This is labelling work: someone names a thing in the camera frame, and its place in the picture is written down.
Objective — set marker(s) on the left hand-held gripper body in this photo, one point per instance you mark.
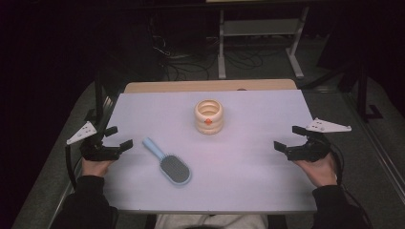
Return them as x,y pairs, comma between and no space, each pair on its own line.
98,152

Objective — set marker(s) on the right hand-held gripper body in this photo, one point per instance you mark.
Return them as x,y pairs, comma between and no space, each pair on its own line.
310,151

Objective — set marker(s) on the light blue hairbrush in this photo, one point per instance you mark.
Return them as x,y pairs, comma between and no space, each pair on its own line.
175,168

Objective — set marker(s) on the cream ribbed round holder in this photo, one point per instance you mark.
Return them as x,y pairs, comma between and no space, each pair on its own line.
208,127

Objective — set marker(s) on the person's left hand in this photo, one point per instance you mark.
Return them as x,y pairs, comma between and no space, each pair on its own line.
95,168

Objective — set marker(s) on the person's right hand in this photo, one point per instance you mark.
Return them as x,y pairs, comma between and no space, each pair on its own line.
321,173

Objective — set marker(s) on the black metal stand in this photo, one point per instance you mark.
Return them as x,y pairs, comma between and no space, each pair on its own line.
99,95
362,92

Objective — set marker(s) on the light wooden table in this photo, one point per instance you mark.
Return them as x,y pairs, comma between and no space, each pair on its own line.
178,86

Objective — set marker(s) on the white metal stand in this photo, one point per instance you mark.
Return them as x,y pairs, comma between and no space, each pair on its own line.
261,27

